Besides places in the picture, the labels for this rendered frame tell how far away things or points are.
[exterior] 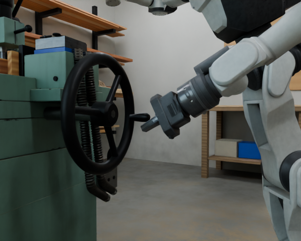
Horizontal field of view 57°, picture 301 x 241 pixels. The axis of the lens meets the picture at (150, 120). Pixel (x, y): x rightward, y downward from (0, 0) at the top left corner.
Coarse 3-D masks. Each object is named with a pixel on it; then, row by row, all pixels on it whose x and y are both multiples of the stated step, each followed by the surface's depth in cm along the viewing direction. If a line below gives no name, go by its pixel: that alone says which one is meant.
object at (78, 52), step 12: (84, 84) 70; (84, 96) 69; (96, 96) 74; (84, 132) 69; (96, 132) 74; (84, 144) 70; (96, 144) 74; (96, 156) 75; (96, 192) 73; (108, 192) 84
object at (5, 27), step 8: (0, 24) 75; (8, 24) 75; (16, 24) 78; (0, 32) 75; (8, 32) 76; (24, 32) 81; (0, 40) 75; (8, 40) 76; (16, 40) 78; (24, 40) 81; (0, 48) 79; (8, 48) 82
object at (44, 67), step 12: (24, 60) 71; (36, 60) 69; (48, 60) 68; (60, 60) 66; (72, 60) 68; (24, 72) 71; (36, 72) 70; (48, 72) 68; (60, 72) 67; (96, 72) 77; (36, 84) 70; (48, 84) 68; (60, 84) 67; (96, 84) 77
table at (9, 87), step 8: (0, 80) 61; (8, 80) 63; (16, 80) 64; (24, 80) 67; (32, 80) 69; (0, 88) 61; (8, 88) 63; (16, 88) 65; (24, 88) 67; (32, 88) 69; (56, 88) 65; (104, 88) 98; (0, 96) 61; (8, 96) 63; (16, 96) 65; (24, 96) 67; (32, 96) 68; (40, 96) 67; (48, 96) 66; (56, 96) 65; (104, 96) 99
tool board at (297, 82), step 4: (276, 20) 340; (272, 24) 342; (224, 44) 375; (228, 44) 372; (232, 44) 369; (300, 72) 328; (296, 76) 331; (300, 76) 328; (292, 80) 333; (296, 80) 331; (300, 80) 329; (292, 84) 333; (296, 84) 331; (300, 84) 329; (292, 88) 333; (296, 88) 331; (300, 88) 329
